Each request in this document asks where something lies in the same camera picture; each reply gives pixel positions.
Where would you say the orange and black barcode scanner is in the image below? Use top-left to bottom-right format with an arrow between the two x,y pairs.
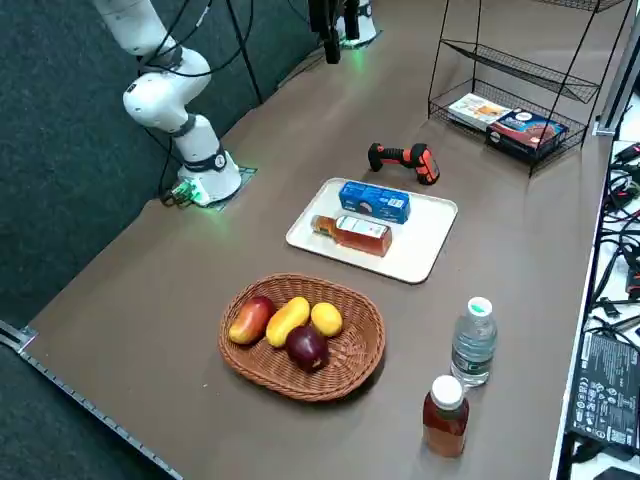
366,141 -> 443,188

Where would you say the blue Oreo cookie box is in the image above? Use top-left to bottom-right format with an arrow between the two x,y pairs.
337,180 -> 413,227

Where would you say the cream plastic tray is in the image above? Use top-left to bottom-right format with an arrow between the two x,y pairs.
284,176 -> 460,286

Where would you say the yellow snack box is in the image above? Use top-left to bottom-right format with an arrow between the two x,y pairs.
446,92 -> 514,133

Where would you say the dark blue snack box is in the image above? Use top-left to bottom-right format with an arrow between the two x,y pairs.
485,108 -> 571,163

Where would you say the square amber tea bottle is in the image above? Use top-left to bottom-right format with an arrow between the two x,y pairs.
310,213 -> 394,259

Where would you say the small round yellow mango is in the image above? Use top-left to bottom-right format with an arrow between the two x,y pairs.
310,301 -> 345,338

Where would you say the long yellow mango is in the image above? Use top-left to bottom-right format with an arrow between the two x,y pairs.
264,295 -> 312,349

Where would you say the red and yellow mango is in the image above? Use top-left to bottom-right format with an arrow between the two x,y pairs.
228,295 -> 278,347

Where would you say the brown wicker basket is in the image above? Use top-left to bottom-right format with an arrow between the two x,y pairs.
217,271 -> 387,404

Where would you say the dark red apple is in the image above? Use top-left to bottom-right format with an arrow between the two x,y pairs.
285,324 -> 332,374

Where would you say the clear water bottle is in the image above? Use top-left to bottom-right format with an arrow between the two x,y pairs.
449,295 -> 499,388

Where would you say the white-capped small tea bottle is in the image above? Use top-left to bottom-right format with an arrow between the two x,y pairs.
421,374 -> 471,459

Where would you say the black power adapter with label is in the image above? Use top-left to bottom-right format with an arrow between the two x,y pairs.
563,331 -> 640,457

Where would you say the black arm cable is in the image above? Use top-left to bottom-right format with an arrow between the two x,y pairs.
133,0 -> 263,107

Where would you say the black wire rack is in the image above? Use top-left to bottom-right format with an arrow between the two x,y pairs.
427,0 -> 637,180

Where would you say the aluminium profile post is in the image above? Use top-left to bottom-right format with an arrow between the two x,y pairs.
593,27 -> 640,138

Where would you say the metal table edge rail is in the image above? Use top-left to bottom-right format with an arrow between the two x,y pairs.
0,319 -> 184,480

